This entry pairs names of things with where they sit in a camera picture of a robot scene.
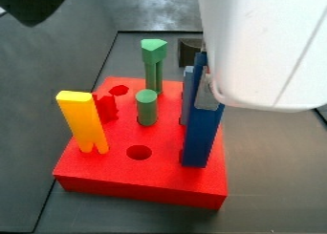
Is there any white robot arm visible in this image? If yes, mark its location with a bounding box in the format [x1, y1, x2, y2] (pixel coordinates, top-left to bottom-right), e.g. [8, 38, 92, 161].
[197, 0, 327, 112]

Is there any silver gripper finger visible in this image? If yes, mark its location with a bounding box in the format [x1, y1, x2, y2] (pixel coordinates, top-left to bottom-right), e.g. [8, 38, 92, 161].
[193, 73, 220, 111]

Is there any red star peg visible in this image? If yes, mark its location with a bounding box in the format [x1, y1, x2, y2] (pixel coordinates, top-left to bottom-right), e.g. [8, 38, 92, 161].
[92, 93, 118, 124]

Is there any yellow peg block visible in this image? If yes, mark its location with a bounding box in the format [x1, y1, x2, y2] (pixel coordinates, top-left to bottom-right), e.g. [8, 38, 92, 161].
[56, 91, 108, 154]

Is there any light blue rectangular peg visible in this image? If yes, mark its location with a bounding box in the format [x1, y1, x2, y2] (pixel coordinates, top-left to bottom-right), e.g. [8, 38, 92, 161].
[180, 66, 193, 125]

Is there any dark blue rectangular block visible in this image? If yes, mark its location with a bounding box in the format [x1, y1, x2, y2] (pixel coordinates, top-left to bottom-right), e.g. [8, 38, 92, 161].
[181, 53, 224, 168]

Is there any green triangular peg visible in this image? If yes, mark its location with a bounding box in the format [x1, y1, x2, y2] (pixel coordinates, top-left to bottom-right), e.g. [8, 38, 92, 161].
[140, 39, 166, 94]

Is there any red foam peg board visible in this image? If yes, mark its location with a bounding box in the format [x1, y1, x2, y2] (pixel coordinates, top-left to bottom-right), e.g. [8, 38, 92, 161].
[53, 77, 226, 209]

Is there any green cylinder peg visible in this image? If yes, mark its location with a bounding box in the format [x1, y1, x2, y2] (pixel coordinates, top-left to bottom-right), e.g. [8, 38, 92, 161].
[134, 89, 157, 126]

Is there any black curved fixture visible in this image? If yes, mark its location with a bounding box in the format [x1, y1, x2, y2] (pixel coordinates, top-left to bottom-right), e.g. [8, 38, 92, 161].
[177, 38, 201, 67]

